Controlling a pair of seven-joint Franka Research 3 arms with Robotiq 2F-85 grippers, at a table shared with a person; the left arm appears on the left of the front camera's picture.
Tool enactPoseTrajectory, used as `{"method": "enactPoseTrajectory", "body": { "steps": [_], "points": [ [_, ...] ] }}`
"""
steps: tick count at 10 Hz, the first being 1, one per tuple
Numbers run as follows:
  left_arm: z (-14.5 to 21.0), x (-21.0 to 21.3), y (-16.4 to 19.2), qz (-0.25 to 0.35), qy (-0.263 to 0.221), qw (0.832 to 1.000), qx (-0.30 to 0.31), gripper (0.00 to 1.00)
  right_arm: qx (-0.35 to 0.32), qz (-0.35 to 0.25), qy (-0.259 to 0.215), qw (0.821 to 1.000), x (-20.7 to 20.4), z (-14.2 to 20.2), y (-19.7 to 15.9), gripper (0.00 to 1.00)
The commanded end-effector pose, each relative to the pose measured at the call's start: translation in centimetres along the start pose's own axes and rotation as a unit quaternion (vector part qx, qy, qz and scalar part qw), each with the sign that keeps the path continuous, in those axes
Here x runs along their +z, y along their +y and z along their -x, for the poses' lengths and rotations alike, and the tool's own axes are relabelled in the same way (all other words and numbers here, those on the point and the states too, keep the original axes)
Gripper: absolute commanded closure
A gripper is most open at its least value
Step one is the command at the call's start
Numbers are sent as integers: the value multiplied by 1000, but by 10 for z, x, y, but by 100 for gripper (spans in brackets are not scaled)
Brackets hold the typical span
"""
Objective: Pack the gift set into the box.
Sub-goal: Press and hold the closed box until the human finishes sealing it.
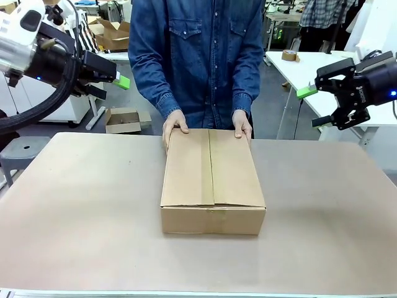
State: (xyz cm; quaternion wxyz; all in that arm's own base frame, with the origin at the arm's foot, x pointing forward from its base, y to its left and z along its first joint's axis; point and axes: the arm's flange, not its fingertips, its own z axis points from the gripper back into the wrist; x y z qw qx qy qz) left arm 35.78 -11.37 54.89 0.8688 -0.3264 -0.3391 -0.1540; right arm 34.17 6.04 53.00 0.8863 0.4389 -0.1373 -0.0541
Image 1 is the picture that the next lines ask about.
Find hanging plaid shirt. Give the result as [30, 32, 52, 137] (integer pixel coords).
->
[299, 0, 353, 29]

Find large brown cardboard box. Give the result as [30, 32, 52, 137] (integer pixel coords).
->
[160, 127, 267, 236]

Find person's left forearm denim sleeve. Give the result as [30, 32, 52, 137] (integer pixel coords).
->
[231, 61, 264, 119]

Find person in denim shirt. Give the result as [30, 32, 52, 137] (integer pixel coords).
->
[128, 0, 264, 130]

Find person's right forearm denim sleeve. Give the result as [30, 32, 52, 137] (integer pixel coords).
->
[132, 61, 182, 120]

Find grey metal stool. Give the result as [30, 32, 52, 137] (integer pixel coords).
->
[0, 136, 52, 187]

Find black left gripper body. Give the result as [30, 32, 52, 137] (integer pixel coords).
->
[24, 46, 89, 94]

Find white cabinet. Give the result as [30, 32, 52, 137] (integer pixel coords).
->
[0, 71, 105, 125]

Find person's right hand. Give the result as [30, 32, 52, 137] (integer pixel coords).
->
[161, 110, 190, 153]

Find small open cardboard box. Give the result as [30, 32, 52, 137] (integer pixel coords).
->
[104, 107, 152, 135]

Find white table with metal leg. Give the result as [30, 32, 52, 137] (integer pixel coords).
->
[86, 51, 131, 131]

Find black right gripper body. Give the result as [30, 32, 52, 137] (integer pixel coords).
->
[353, 51, 397, 108]

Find open cardboard box with flaps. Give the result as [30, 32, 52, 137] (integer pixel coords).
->
[88, 17, 131, 52]

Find white side table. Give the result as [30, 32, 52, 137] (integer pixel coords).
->
[265, 49, 397, 140]

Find brown packing tape roll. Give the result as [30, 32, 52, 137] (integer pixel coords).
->
[281, 49, 301, 63]

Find black white striped cloth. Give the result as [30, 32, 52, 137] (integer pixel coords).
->
[63, 9, 100, 53]

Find person's left hand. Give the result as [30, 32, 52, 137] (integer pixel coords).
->
[232, 109, 254, 147]

